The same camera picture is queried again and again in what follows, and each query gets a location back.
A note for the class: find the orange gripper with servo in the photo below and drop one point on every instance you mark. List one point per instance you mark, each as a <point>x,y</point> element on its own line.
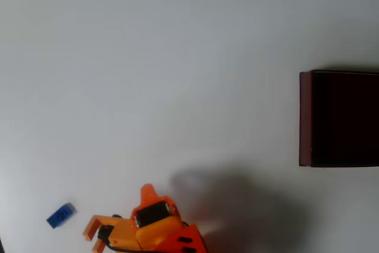
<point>154,214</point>

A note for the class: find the small blue block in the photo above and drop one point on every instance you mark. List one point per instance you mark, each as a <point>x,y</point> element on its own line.
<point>60,216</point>

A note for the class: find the dark red box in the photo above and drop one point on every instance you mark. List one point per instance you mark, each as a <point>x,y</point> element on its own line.
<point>340,119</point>

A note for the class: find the light orange camera mount bracket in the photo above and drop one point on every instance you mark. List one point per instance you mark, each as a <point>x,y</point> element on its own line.
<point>121,229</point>

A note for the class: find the small black camera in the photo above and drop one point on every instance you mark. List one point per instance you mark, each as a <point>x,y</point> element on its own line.
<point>105,231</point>

